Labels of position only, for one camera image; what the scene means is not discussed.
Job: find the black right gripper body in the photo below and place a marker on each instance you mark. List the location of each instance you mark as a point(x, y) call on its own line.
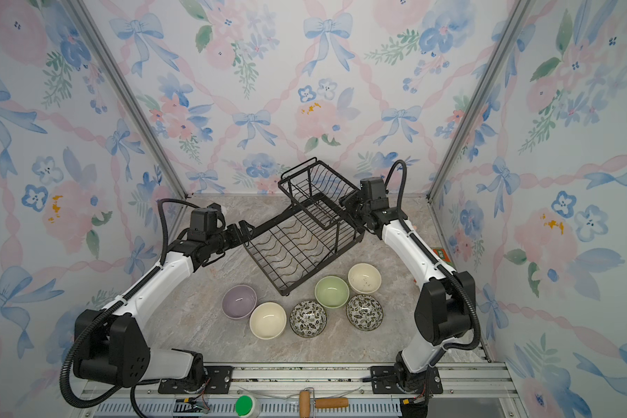
point(355, 206)

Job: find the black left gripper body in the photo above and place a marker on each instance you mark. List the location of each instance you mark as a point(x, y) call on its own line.
point(226, 239)

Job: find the black wire dish rack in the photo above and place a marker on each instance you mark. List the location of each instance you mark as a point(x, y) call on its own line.
point(311, 233)

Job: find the cream speckled bowl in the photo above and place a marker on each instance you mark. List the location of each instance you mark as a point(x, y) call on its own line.
point(364, 278)

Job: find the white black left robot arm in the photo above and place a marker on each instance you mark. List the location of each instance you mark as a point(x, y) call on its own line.
point(109, 344)

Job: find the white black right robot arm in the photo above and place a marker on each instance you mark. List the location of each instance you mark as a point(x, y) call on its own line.
point(445, 314)

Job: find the lavender bowl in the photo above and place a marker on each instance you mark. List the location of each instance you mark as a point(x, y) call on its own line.
point(239, 302)

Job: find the green red soup packet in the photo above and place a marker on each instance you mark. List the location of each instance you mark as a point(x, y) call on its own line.
point(441, 253)

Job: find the cream white bowl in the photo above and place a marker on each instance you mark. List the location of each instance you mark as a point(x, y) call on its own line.
point(268, 321)

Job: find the light green bowl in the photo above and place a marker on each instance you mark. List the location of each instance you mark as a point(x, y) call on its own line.
point(332, 292)

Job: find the right black floral bowl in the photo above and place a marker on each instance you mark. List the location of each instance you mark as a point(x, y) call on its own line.
point(364, 312)

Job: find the black floral bowl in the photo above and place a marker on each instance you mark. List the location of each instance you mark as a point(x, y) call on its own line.
point(364, 312)
point(308, 319)

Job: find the left black floral bowl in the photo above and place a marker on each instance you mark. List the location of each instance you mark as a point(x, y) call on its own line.
point(308, 319)

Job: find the green round button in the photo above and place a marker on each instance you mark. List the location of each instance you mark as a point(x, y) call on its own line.
point(247, 406)

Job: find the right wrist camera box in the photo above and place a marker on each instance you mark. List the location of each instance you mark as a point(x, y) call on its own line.
point(374, 194)

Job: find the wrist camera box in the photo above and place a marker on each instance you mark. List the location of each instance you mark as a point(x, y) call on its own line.
point(206, 222)
point(374, 194)

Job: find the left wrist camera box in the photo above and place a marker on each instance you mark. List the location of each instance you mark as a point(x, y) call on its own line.
point(206, 222)

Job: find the wooden handled tool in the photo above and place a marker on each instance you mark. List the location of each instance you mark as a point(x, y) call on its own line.
point(308, 403)

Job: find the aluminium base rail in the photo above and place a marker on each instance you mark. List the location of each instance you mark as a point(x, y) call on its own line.
point(477, 389)

